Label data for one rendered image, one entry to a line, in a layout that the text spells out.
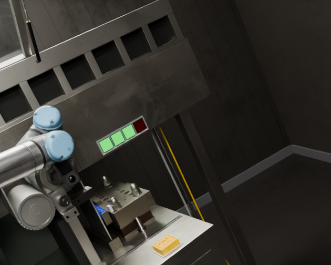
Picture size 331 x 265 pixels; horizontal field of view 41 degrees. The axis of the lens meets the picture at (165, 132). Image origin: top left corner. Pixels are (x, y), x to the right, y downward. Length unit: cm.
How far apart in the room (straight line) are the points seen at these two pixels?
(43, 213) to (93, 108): 57
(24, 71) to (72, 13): 171
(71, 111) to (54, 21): 169
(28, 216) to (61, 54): 71
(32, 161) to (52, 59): 90
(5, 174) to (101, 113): 97
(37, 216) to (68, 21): 220
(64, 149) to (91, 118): 86
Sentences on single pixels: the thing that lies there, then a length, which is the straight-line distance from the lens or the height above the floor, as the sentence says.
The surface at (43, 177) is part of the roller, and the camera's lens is 156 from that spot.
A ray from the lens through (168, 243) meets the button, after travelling 149.
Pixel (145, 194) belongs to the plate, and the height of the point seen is 103.
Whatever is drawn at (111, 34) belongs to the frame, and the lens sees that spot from 203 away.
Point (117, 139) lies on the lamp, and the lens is 199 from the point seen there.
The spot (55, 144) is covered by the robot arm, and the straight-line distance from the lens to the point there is 110.
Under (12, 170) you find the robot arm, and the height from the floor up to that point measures 141.
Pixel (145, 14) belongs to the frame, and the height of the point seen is 162.
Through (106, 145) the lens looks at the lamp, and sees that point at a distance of 197.
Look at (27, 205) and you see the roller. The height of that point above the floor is 121.
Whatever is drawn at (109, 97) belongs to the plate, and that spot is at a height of 136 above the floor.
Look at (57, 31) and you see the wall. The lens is 353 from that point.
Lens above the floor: 157
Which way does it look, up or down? 13 degrees down
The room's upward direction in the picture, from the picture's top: 25 degrees counter-clockwise
